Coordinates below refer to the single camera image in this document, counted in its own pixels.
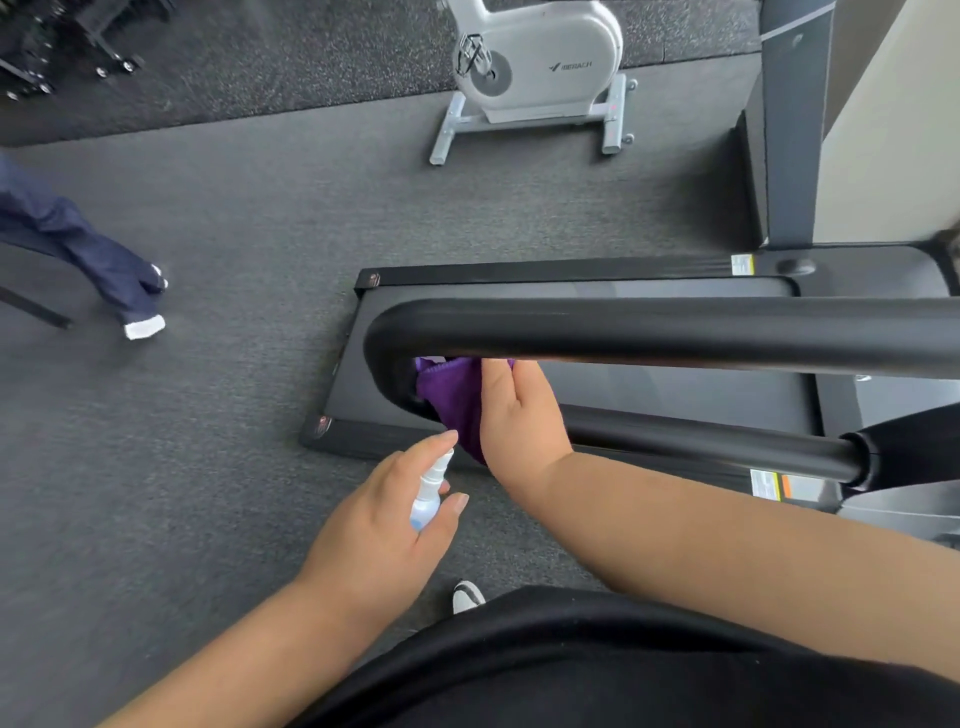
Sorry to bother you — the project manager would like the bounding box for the person's right hand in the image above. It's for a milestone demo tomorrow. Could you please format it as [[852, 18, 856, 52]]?
[[478, 358, 577, 505]]

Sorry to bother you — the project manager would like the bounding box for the person's left hand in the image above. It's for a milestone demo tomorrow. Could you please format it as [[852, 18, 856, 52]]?
[[294, 429, 472, 640]]

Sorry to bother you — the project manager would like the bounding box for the white spray bottle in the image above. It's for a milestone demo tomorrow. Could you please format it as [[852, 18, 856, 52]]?
[[408, 448, 456, 534]]

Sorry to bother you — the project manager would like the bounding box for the purple microfibre cloth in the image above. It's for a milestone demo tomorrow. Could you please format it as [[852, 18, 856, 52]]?
[[414, 356, 519, 466]]

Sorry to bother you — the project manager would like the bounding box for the black treadmill handrail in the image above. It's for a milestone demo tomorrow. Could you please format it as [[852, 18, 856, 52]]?
[[362, 297, 960, 489]]

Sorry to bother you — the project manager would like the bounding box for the person's left forearm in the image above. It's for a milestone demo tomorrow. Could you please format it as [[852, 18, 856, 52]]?
[[97, 577, 384, 728]]

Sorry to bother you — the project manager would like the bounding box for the person's right forearm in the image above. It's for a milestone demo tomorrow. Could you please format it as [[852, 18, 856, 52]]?
[[513, 449, 960, 684]]

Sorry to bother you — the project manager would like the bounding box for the grey treadmill base with uprights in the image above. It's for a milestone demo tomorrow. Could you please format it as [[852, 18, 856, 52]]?
[[299, 0, 960, 553]]

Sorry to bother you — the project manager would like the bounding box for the black shirt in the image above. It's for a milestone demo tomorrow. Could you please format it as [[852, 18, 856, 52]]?
[[288, 586, 960, 728]]

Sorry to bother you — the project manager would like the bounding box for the white exercise bike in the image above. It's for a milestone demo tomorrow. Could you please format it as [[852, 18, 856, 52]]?
[[428, 0, 639, 166]]

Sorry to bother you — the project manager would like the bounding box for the black metal bar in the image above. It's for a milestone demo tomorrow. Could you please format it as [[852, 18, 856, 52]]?
[[0, 284, 74, 331]]

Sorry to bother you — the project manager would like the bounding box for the black weight bench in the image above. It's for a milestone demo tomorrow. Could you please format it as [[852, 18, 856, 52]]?
[[0, 0, 178, 103]]

